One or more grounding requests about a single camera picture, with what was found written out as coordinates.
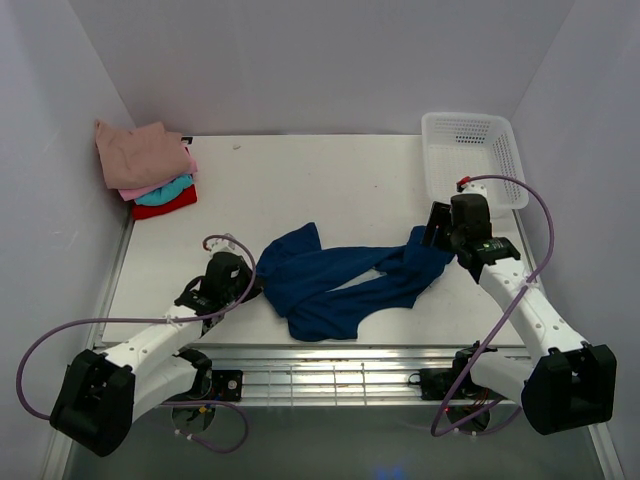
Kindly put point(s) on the red folded t shirt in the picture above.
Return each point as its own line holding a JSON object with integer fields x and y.
{"x": 184, "y": 199}

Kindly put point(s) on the white plastic basket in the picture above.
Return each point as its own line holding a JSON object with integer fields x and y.
{"x": 457, "y": 145}

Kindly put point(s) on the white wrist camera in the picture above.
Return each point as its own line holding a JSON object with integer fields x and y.
{"x": 467, "y": 185}
{"x": 220, "y": 243}

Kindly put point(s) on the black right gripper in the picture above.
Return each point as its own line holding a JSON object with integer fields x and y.
{"x": 440, "y": 216}

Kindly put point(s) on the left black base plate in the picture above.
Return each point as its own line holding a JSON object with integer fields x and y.
{"x": 223, "y": 385}

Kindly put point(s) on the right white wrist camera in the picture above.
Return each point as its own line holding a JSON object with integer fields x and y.
{"x": 467, "y": 185}

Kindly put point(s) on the beige folded t shirt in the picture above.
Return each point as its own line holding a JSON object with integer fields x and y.
{"x": 145, "y": 156}

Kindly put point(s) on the pink folded t shirt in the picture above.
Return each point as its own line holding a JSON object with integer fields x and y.
{"x": 132, "y": 194}

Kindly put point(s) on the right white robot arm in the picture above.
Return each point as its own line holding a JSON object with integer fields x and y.
{"x": 570, "y": 383}

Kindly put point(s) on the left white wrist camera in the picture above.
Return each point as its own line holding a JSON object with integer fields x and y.
{"x": 220, "y": 243}

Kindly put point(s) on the aluminium rail frame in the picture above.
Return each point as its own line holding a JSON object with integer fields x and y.
{"x": 329, "y": 376}

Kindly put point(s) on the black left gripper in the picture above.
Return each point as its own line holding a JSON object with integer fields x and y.
{"x": 256, "y": 289}

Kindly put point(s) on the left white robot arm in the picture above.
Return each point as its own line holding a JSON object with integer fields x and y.
{"x": 103, "y": 394}

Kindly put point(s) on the blue printed t shirt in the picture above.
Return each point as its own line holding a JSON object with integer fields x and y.
{"x": 324, "y": 294}

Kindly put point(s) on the teal folded t shirt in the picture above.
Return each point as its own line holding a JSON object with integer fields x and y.
{"x": 166, "y": 193}

